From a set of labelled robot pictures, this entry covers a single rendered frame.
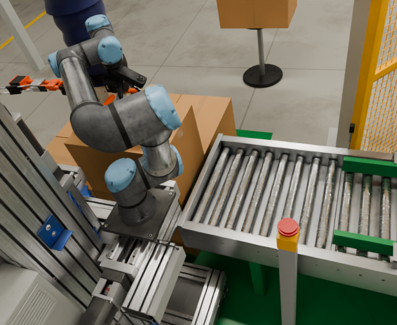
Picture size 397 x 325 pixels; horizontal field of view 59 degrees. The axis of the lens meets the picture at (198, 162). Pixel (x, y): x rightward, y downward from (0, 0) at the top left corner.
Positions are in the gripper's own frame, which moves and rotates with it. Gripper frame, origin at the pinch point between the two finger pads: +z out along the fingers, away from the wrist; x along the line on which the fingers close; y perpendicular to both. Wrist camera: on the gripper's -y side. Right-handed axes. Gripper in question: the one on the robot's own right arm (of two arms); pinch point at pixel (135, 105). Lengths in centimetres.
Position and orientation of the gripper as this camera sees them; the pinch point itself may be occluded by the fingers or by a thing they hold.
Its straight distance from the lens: 142.0
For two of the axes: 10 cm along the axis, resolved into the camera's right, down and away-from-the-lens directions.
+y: -9.3, -1.1, 3.6
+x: -3.2, 7.3, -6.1
